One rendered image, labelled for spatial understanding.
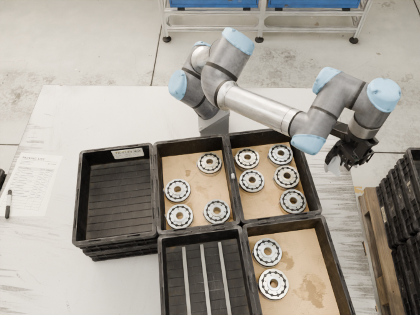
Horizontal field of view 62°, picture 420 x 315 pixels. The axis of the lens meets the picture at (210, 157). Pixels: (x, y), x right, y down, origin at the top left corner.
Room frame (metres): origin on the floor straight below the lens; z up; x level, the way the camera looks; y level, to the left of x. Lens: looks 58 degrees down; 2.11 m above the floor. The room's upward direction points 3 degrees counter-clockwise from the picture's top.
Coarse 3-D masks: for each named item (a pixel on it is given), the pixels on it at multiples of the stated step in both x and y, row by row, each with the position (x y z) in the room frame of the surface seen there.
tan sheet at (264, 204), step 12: (288, 144) 0.83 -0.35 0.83; (264, 156) 0.78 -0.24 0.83; (264, 168) 0.72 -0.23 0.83; (276, 168) 0.72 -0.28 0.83; (264, 180) 0.66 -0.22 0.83; (240, 192) 0.61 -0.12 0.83; (264, 192) 0.61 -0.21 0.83; (276, 192) 0.60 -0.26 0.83; (252, 204) 0.56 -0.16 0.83; (264, 204) 0.56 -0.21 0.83; (276, 204) 0.55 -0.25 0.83; (252, 216) 0.51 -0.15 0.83; (264, 216) 0.51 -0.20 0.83
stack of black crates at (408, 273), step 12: (408, 240) 0.52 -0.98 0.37; (396, 252) 0.51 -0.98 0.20; (408, 252) 0.47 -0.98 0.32; (396, 264) 0.45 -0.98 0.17; (408, 264) 0.42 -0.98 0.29; (396, 276) 0.39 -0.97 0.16; (408, 276) 0.37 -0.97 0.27; (408, 288) 0.31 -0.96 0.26; (408, 300) 0.27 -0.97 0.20; (408, 312) 0.21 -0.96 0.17
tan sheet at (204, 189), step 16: (176, 160) 0.78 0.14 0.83; (192, 160) 0.78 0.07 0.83; (176, 176) 0.70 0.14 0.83; (192, 176) 0.70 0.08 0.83; (224, 176) 0.69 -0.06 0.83; (192, 192) 0.62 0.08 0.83; (208, 192) 0.62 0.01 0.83; (224, 192) 0.62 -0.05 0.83; (192, 208) 0.55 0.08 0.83; (192, 224) 0.49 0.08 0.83
